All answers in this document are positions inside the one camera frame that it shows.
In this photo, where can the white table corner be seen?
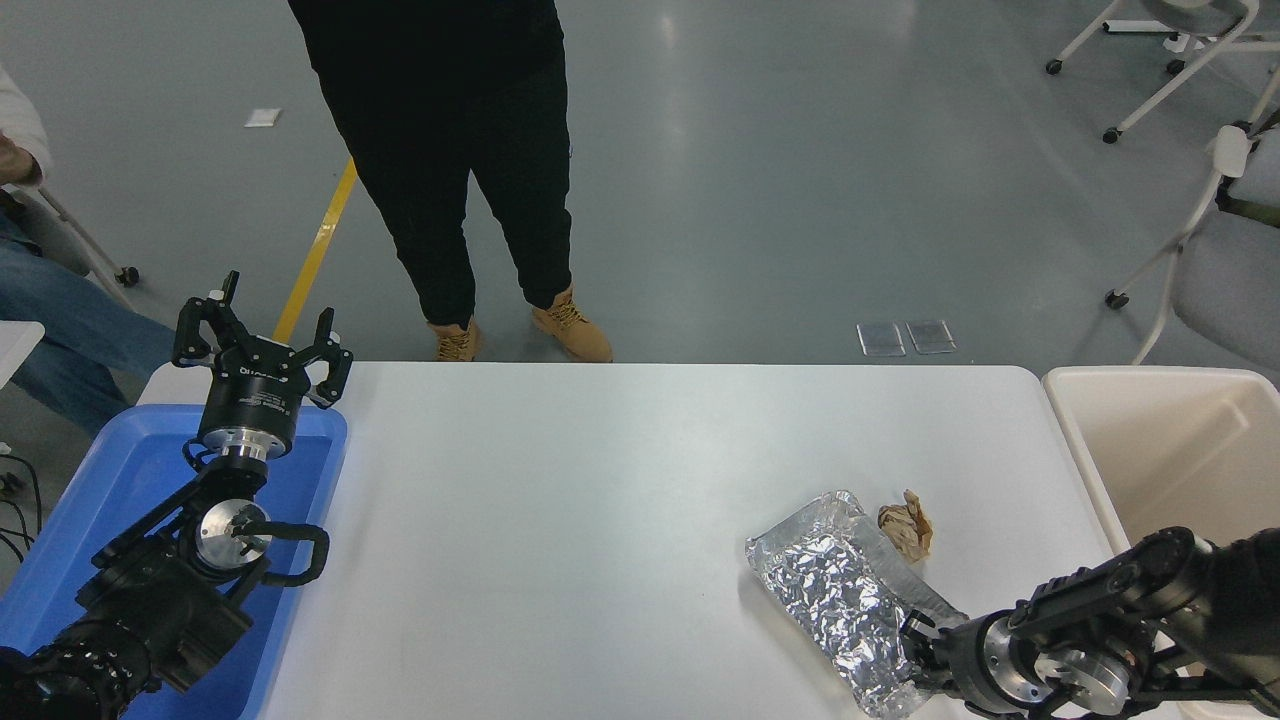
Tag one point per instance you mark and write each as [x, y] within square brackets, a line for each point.
[15, 350]

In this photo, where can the white wheeled chair base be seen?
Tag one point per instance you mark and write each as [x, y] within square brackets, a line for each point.
[1200, 45]

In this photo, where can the grey chair with white frame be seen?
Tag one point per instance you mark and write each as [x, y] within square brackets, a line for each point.
[1235, 280]

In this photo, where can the clear floor plate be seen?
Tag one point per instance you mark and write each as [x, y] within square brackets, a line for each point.
[881, 339]
[931, 336]

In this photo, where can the crumpled tan paper ball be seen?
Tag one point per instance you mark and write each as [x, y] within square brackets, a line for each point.
[905, 528]

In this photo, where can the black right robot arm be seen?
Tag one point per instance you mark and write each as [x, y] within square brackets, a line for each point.
[1150, 580]

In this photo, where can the foil tray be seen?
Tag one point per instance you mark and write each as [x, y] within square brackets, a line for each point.
[830, 590]

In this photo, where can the seated person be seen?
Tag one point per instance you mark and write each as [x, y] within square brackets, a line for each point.
[70, 320]

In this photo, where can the standing person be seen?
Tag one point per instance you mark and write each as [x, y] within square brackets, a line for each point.
[450, 130]

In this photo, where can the white chair leg with caster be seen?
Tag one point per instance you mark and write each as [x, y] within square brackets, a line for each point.
[80, 235]

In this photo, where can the blue plastic tray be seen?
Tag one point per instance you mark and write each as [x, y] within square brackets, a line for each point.
[110, 480]

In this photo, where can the large pale bin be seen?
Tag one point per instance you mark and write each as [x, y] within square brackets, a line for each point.
[1170, 450]

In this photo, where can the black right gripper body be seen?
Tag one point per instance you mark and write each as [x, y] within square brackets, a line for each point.
[962, 665]

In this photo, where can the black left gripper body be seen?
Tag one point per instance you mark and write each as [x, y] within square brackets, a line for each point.
[250, 395]

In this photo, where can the person's hand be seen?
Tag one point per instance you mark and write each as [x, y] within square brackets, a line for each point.
[18, 165]

